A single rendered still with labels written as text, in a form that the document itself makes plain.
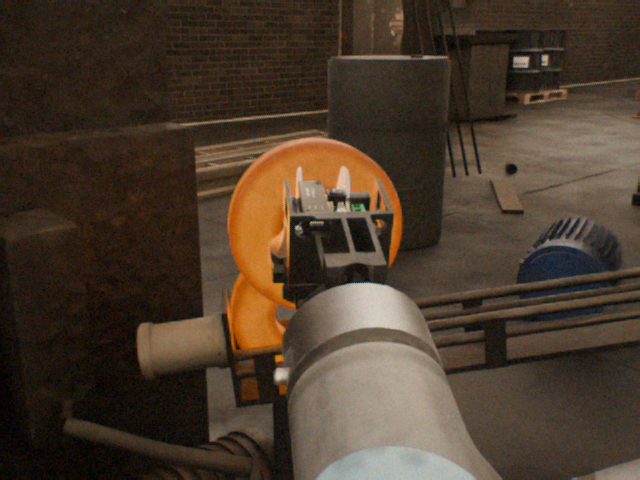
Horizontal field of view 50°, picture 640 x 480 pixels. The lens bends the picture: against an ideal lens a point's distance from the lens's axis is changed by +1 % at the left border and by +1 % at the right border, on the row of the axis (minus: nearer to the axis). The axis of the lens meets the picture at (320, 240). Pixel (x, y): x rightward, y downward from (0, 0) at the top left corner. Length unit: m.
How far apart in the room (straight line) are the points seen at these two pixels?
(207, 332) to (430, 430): 0.43
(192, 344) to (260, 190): 0.21
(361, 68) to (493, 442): 1.83
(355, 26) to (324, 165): 4.38
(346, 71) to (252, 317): 2.52
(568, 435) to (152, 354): 1.39
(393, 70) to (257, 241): 2.55
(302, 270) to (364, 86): 2.68
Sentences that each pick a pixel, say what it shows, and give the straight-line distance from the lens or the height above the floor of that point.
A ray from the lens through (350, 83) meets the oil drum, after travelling 3.16.
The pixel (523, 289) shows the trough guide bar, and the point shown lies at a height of 0.71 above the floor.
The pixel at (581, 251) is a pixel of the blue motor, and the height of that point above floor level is 0.32.
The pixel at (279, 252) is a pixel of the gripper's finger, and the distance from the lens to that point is 0.52.
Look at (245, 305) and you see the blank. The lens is 0.71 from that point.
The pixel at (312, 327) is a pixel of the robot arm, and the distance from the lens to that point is 0.38.
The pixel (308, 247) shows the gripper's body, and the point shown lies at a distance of 0.46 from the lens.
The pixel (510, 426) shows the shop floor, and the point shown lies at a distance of 1.93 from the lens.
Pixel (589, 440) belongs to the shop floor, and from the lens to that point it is 1.94.
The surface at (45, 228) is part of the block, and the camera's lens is 0.75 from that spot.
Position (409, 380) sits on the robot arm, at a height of 0.83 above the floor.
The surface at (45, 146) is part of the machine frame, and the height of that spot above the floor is 0.87.
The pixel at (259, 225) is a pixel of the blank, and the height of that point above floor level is 0.83.
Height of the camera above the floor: 0.99
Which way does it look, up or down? 17 degrees down
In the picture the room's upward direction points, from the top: straight up
